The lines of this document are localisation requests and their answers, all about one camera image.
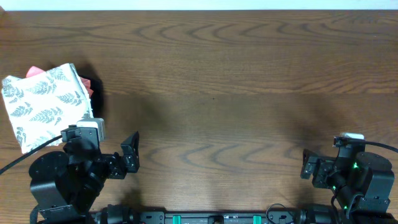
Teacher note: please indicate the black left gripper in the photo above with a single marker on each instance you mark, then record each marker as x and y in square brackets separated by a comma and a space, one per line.
[129, 149]

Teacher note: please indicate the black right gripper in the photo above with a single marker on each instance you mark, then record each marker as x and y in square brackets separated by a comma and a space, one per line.
[326, 166]

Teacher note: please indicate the white fern print dress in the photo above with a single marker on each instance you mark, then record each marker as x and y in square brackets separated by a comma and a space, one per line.
[41, 106]

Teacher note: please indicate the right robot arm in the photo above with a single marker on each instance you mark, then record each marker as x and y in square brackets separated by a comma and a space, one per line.
[361, 184]

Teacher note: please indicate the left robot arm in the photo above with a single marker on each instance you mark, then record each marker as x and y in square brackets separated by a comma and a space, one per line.
[66, 183]

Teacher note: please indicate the folded black garment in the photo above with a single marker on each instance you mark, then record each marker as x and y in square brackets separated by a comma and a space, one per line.
[97, 98]

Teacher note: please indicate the folded coral pink garment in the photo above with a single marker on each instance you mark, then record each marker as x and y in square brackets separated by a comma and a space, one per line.
[35, 71]

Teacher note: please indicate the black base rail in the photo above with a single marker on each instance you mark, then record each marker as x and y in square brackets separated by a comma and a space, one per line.
[274, 214]

